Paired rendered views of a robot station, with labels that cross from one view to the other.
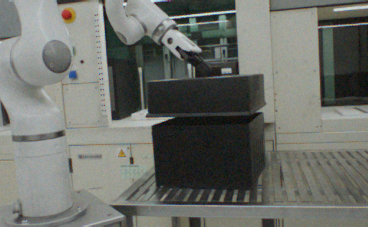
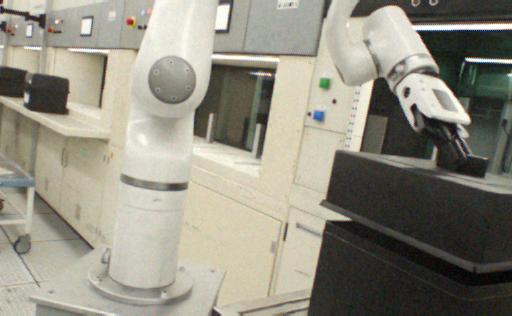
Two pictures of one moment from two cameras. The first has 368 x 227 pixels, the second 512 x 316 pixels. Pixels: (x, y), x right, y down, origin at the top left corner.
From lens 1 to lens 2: 0.43 m
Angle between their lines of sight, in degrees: 38
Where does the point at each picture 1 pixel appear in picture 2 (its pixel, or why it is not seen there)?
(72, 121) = (302, 176)
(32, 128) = (133, 169)
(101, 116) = not seen: hidden behind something
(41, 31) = (160, 41)
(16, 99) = (140, 126)
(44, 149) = (140, 200)
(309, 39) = not seen: outside the picture
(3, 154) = (227, 190)
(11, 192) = (223, 236)
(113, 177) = not seen: hidden behind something
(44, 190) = (128, 252)
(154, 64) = (484, 130)
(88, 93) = (329, 146)
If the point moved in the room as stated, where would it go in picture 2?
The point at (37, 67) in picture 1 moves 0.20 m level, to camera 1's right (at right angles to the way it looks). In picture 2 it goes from (141, 90) to (245, 108)
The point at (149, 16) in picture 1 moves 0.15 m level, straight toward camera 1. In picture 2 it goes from (390, 47) to (359, 28)
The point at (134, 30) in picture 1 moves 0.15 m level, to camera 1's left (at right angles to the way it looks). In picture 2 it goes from (356, 65) to (287, 58)
